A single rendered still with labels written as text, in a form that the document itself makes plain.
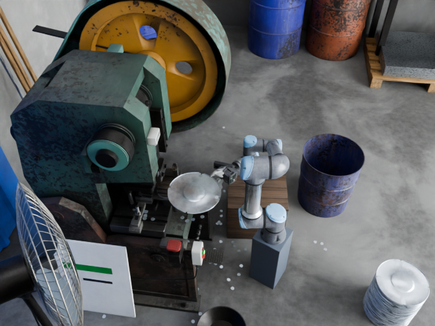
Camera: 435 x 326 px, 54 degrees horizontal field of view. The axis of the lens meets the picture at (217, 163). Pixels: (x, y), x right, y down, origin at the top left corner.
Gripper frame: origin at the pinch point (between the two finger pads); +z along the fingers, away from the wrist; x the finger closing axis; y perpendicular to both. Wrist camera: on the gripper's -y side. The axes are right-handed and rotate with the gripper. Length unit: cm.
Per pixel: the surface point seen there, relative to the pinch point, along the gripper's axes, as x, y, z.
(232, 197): 40.5, -6.8, -27.5
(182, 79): -49, -30, -8
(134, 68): -72, -23, 25
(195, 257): 20.2, 21.7, 30.2
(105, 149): -58, -2, 57
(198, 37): -77, -20, -10
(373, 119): 67, -2, -207
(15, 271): -55, 25, 107
